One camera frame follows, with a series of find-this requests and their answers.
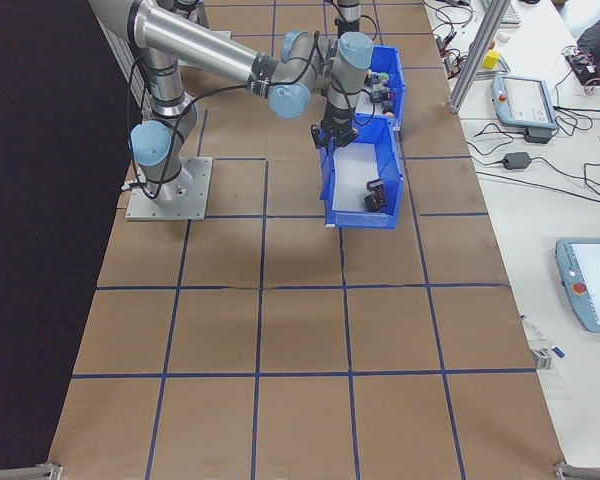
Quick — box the blue plastic button bin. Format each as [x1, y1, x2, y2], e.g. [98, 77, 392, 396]
[353, 44, 410, 127]

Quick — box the blue plastic capacitor bin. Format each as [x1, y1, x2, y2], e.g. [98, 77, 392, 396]
[318, 113, 407, 230]

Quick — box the small grey box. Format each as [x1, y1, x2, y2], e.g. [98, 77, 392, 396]
[531, 346, 554, 372]

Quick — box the white foam bin liner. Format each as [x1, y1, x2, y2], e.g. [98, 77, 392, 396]
[331, 142, 381, 214]
[354, 94, 387, 119]

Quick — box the white keyboard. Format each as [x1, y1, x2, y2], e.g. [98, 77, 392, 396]
[499, 0, 524, 26]

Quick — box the grey blue teach pendant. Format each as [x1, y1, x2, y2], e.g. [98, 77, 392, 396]
[554, 238, 600, 332]
[489, 73, 561, 135]

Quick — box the aluminium profile post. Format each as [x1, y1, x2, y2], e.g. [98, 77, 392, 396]
[446, 0, 512, 114]

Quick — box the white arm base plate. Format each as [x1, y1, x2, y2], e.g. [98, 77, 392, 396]
[125, 156, 215, 222]

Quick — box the electronics board with wires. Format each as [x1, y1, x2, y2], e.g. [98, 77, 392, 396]
[562, 44, 600, 95]

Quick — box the black frame cover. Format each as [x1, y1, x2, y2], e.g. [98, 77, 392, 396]
[0, 0, 149, 474]

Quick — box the metal frame bar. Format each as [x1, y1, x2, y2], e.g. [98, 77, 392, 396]
[0, 462, 64, 480]
[552, 459, 600, 480]

